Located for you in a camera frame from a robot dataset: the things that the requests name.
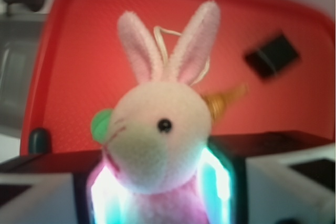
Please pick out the red plastic tray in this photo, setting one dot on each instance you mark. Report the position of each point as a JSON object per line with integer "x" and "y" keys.
{"x": 81, "y": 67}

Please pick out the black rectangular block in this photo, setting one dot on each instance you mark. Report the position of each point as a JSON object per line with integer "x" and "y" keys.
{"x": 272, "y": 56}

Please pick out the green dimpled ball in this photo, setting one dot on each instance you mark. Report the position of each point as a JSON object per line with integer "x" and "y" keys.
{"x": 99, "y": 125}

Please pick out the grey toy sink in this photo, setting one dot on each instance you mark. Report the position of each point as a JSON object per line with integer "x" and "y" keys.
{"x": 20, "y": 37}

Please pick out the pink plush bunny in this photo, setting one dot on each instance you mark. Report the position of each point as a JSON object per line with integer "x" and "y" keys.
{"x": 158, "y": 130}

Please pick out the dark green toy cucumber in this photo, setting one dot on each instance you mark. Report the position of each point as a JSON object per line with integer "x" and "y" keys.
{"x": 39, "y": 141}

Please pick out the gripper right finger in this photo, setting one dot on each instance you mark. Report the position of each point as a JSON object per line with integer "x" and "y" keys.
{"x": 272, "y": 177}

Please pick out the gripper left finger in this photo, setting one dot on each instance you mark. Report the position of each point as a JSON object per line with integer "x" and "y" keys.
{"x": 49, "y": 188}

